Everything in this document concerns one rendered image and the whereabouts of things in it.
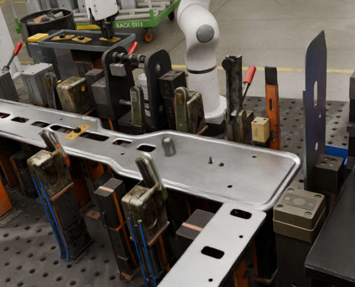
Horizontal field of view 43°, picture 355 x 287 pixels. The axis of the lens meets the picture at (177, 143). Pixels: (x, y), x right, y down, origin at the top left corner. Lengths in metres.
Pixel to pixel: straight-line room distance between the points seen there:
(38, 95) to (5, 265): 0.58
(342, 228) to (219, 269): 0.23
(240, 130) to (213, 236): 0.38
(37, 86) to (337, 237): 1.15
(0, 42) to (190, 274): 4.57
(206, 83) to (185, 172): 0.71
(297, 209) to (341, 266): 0.13
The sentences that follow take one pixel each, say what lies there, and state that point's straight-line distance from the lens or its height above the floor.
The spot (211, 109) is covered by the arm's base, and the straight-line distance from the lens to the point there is 1.81.
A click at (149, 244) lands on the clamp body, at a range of 1.03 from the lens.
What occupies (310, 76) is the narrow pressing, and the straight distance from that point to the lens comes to 0.85.
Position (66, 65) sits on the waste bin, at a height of 0.29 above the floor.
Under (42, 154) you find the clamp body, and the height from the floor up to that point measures 1.04.
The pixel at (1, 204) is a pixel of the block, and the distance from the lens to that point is 1.66.
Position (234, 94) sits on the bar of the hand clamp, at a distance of 1.17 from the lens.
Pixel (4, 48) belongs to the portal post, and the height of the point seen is 0.31.
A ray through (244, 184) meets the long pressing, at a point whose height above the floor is 1.00.
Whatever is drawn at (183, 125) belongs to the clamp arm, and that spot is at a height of 1.00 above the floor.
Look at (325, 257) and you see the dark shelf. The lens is 0.83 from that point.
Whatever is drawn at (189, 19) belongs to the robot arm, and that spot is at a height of 1.18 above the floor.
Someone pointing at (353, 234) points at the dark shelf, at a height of 1.03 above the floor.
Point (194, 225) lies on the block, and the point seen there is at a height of 0.98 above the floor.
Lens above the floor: 1.62
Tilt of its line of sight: 31 degrees down
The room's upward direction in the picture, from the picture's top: 10 degrees counter-clockwise
